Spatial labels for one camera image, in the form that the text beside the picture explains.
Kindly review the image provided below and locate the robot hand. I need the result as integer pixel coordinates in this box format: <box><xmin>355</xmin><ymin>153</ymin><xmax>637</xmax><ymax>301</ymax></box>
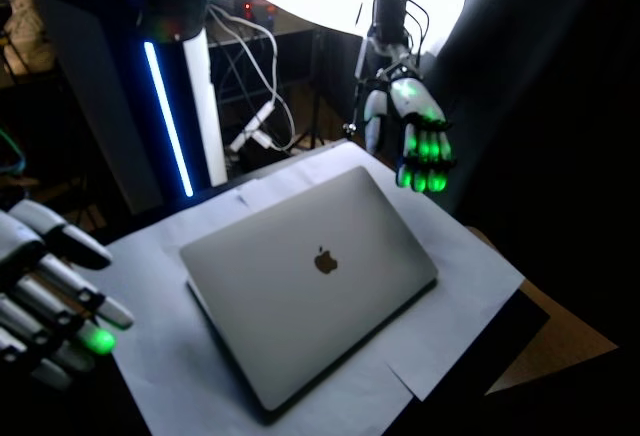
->
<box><xmin>0</xmin><ymin>199</ymin><xmax>135</xmax><ymax>392</ymax></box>
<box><xmin>363</xmin><ymin>75</ymin><xmax>458</xmax><ymax>194</ymax></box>

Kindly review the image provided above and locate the silver laptop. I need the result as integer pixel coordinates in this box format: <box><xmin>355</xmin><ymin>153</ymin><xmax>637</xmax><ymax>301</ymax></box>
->
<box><xmin>178</xmin><ymin>165</ymin><xmax>440</xmax><ymax>414</ymax></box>

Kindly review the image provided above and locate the black tripod stand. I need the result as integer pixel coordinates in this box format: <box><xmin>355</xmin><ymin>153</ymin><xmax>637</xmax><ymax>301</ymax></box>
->
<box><xmin>294</xmin><ymin>30</ymin><xmax>329</xmax><ymax>151</ymax></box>

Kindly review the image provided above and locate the black shelf rack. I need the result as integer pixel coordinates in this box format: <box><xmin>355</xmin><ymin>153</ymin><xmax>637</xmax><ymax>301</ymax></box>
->
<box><xmin>207</xmin><ymin>28</ymin><xmax>321</xmax><ymax>107</ymax></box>

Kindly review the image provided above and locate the black curtain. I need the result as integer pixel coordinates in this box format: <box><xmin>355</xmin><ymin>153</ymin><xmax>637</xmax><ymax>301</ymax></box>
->
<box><xmin>422</xmin><ymin>0</ymin><xmax>640</xmax><ymax>352</ymax></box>

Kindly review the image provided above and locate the dark robot column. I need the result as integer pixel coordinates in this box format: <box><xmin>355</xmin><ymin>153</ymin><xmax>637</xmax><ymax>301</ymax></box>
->
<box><xmin>27</xmin><ymin>0</ymin><xmax>226</xmax><ymax>216</ymax></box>

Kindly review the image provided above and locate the black electronics box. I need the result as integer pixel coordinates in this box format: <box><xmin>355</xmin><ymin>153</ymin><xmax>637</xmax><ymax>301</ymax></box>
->
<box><xmin>219</xmin><ymin>0</ymin><xmax>279</xmax><ymax>32</ymax></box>

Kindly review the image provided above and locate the blue LED light strip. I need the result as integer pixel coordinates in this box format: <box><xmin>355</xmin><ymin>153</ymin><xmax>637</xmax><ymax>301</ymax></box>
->
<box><xmin>143</xmin><ymin>40</ymin><xmax>195</xmax><ymax>198</ymax></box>

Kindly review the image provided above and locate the white vertical bar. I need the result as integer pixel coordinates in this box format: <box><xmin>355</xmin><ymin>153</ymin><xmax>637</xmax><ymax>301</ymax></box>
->
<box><xmin>182</xmin><ymin>25</ymin><xmax>230</xmax><ymax>188</ymax></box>

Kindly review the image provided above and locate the thin hanging cable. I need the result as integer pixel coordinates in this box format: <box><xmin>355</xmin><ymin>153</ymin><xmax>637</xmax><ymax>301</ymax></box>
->
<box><xmin>342</xmin><ymin>1</ymin><xmax>366</xmax><ymax>137</ymax></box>

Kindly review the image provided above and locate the white cable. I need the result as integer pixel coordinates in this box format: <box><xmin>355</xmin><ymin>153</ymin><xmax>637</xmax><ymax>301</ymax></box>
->
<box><xmin>207</xmin><ymin>8</ymin><xmax>298</xmax><ymax>153</ymax></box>
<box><xmin>207</xmin><ymin>3</ymin><xmax>281</xmax><ymax>122</ymax></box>

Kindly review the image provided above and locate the white cable adapter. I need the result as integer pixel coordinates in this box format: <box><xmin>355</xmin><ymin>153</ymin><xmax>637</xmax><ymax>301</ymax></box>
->
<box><xmin>228</xmin><ymin>102</ymin><xmax>277</xmax><ymax>153</ymax></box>

